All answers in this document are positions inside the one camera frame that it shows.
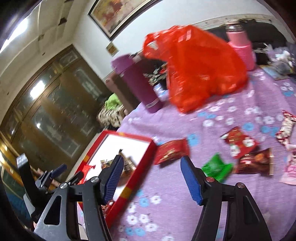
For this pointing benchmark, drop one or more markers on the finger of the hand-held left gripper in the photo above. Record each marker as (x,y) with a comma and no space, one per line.
(77,177)
(57,170)

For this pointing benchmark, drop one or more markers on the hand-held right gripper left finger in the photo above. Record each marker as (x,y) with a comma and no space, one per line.
(113,180)

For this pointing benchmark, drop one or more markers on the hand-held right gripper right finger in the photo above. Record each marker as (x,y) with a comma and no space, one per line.
(190,183)

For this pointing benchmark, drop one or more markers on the dark red snack packet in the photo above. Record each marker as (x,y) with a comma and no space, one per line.
(171,150)

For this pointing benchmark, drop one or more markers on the red gift box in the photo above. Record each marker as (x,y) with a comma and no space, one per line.
(129,146)

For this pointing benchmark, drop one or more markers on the gold brown snack packet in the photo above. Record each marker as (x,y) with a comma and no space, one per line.
(128,165)

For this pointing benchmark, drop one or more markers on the green snack packet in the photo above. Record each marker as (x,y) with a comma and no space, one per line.
(215,166)

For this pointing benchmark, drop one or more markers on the patterned beige blanket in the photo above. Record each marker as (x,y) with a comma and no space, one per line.
(108,117)

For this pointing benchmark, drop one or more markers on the red printed snack packet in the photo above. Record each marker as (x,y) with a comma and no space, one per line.
(240,142)

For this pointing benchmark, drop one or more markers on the wooden cabinet with glass doors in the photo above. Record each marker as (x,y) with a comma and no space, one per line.
(57,104)

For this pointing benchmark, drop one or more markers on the green jacket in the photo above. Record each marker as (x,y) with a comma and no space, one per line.
(113,102)

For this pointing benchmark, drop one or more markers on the brown armchair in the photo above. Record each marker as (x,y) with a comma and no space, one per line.
(115,85)

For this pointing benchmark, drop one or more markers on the purple thermos bottle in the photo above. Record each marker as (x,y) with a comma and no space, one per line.
(138,88)

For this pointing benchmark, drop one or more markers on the pink bear snack packet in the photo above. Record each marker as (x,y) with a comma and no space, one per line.
(290,169)

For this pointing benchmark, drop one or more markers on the red white heart snack packet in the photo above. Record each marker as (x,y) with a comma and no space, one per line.
(286,127)

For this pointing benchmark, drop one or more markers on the red plastic bag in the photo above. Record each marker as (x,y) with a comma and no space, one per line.
(196,69)

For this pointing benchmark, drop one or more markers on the light blue booklet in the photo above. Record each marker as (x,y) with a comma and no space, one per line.
(270,71)

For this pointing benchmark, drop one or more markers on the pink bottle with knitted sleeve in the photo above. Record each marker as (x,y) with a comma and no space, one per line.
(240,46)

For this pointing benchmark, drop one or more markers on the grey plastic bag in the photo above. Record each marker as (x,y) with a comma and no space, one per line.
(281,64)

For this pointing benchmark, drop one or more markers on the black leather sofa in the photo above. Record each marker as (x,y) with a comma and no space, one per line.
(266,34)

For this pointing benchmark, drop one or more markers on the framed horse painting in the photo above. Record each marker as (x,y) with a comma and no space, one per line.
(115,14)

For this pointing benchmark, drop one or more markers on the small yellow wall plaque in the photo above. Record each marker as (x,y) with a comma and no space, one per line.
(112,48)

